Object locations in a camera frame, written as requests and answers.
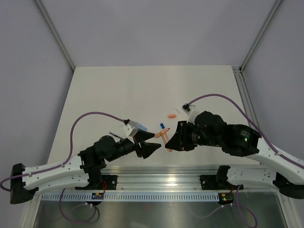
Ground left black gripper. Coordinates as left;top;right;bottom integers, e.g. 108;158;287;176
106;130;161;162

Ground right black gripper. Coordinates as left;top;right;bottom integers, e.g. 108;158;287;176
166;120;222;151

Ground orange highlighter pen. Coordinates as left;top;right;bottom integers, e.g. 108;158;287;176
161;133;169;145

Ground blue highlighter pen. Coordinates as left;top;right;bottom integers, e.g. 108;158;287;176
135;122;147;132

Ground purple pen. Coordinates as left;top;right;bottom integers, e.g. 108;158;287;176
109;132;123;140

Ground grey orange-tipped marker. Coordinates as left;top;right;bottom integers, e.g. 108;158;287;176
154;128;170;138

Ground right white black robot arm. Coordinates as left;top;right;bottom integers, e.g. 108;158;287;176
165;111;304;200

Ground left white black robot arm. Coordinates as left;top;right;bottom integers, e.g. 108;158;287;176
10;131;161;204

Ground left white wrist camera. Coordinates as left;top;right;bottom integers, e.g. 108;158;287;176
123;119;139;138

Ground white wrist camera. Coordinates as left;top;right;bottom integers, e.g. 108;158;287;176
123;119;139;138
182;104;200;124

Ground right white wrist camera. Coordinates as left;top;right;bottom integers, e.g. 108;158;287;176
182;104;200;124

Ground aluminium front rail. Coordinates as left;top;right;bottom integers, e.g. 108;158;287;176
71;165;289;192

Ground aluminium rail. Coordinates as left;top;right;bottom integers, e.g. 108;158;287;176
232;66;260;128
71;165;289;192

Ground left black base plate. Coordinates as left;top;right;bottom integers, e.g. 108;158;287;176
101;175;118;190

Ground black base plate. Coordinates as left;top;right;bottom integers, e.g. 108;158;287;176
199;175;238;190
101;175;118;190

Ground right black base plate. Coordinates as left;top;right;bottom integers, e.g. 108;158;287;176
199;175;238;190

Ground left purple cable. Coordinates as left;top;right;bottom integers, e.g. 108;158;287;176
0;111;128;192

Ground white slotted cable duct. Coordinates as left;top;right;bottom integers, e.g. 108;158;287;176
41;192;219;202

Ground right side aluminium rail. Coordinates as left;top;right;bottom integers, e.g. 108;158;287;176
232;66;260;128

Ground right aluminium frame post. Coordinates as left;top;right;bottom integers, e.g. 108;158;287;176
239;0;284;73

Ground aluminium frame post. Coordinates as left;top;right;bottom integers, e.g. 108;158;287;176
33;0;76;72
239;0;284;73

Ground left aluminium frame post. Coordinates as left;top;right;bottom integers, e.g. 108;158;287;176
33;0;76;72

